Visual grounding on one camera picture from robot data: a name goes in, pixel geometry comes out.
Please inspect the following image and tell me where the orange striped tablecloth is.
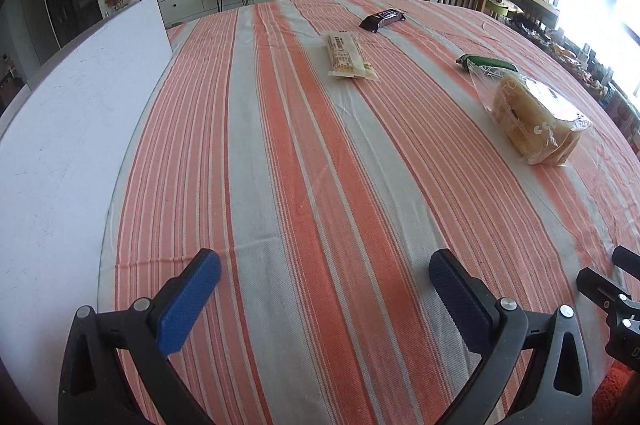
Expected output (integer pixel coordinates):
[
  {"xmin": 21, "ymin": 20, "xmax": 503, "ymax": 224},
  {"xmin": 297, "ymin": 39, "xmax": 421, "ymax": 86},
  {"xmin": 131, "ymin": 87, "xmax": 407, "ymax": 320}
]
[{"xmin": 97, "ymin": 0, "xmax": 640, "ymax": 425}]

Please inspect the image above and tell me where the white board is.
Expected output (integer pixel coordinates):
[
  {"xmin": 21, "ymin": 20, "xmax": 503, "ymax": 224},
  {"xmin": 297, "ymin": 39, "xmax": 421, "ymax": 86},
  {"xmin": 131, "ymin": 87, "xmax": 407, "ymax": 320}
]
[{"xmin": 0, "ymin": 0, "xmax": 174, "ymax": 386}]

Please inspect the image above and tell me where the green cucumber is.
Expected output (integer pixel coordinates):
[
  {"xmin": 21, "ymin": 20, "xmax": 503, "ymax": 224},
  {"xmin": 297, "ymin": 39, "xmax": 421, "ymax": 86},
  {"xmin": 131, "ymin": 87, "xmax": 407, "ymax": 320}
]
[{"xmin": 456, "ymin": 54, "xmax": 519, "ymax": 73}]

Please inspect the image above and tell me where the yellow snack packet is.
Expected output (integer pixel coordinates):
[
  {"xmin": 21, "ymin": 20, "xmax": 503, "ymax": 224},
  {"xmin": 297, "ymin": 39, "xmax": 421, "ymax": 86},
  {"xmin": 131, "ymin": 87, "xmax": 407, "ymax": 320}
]
[{"xmin": 322, "ymin": 30, "xmax": 381, "ymax": 81}]

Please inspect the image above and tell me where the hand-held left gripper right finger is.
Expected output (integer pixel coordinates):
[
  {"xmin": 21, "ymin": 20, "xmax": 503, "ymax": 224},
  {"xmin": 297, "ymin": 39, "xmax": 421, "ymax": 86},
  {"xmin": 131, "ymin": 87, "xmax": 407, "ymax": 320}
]
[{"xmin": 428, "ymin": 248, "xmax": 598, "ymax": 425}]

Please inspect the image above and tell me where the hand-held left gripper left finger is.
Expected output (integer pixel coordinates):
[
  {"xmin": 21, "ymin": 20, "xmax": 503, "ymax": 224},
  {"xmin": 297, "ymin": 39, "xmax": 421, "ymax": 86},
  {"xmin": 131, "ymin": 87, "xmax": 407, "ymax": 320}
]
[{"xmin": 57, "ymin": 248, "xmax": 222, "ymax": 425}]

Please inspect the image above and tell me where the clutter of small items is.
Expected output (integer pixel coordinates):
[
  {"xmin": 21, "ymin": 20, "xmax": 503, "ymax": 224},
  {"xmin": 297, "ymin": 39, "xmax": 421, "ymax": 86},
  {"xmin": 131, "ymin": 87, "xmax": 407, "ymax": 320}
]
[{"xmin": 515, "ymin": 12, "xmax": 640, "ymax": 156}]

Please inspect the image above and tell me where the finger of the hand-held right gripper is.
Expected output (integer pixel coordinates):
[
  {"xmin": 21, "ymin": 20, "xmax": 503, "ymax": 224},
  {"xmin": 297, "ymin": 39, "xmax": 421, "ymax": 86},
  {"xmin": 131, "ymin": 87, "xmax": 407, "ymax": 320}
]
[
  {"xmin": 576, "ymin": 267, "xmax": 633, "ymax": 323},
  {"xmin": 612, "ymin": 246, "xmax": 640, "ymax": 278}
]

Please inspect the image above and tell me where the sliced bread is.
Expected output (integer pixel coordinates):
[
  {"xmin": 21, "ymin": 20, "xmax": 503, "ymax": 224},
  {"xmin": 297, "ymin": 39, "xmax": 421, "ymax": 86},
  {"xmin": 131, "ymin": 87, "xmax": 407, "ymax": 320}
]
[{"xmin": 470, "ymin": 68, "xmax": 593, "ymax": 167}]

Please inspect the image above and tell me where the dark chocolate bar wrapper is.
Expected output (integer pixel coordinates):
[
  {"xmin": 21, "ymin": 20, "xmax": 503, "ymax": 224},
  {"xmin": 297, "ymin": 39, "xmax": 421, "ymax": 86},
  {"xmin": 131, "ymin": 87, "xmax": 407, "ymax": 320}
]
[{"xmin": 359, "ymin": 8, "xmax": 407, "ymax": 32}]

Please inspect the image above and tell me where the orange shaggy rug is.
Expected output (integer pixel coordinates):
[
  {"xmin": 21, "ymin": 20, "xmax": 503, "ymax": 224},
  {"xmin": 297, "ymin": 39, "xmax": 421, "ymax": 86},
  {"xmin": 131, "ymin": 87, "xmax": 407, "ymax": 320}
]
[{"xmin": 592, "ymin": 365, "xmax": 640, "ymax": 425}]

